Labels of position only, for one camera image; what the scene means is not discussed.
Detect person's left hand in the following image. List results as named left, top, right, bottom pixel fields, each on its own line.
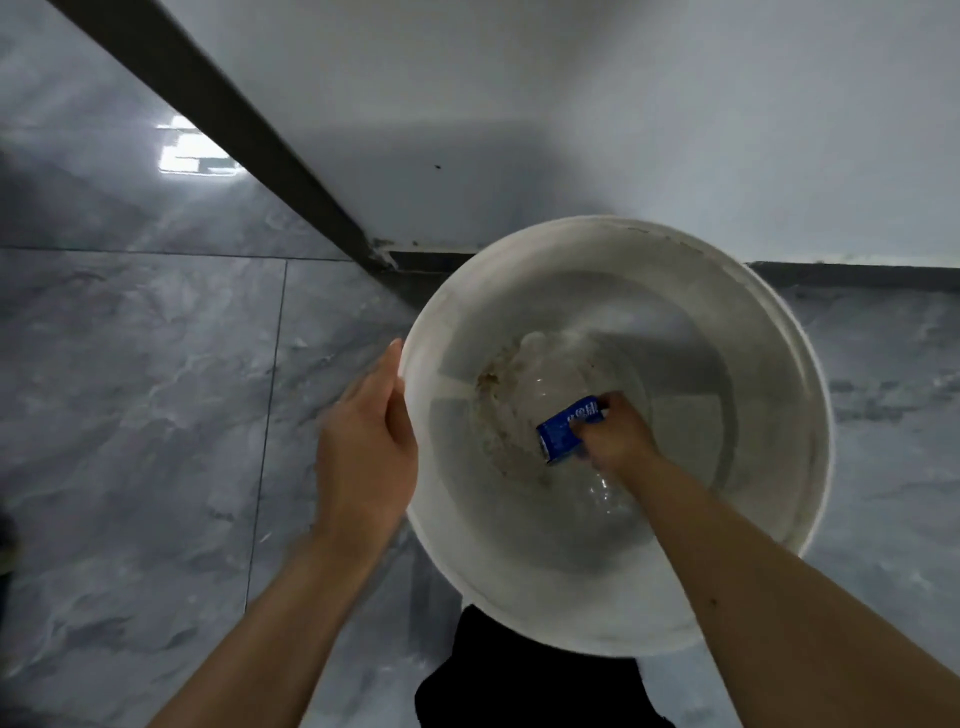
left=315, top=338, right=420, bottom=543

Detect person's right hand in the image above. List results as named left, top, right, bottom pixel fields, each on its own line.
left=570, top=390, right=663, bottom=481

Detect person's left forearm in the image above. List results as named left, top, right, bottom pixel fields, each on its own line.
left=147, top=517, right=399, bottom=728

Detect large white plastic bucket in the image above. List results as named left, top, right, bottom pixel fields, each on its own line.
left=397, top=216, right=836, bottom=660

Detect person's right forearm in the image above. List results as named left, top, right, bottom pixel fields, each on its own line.
left=606, top=450, right=960, bottom=728

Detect person's black trousers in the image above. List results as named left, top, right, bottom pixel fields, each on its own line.
left=414, top=604, right=676, bottom=728

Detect dark baseboard strip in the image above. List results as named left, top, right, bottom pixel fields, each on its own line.
left=46, top=0, right=960, bottom=292

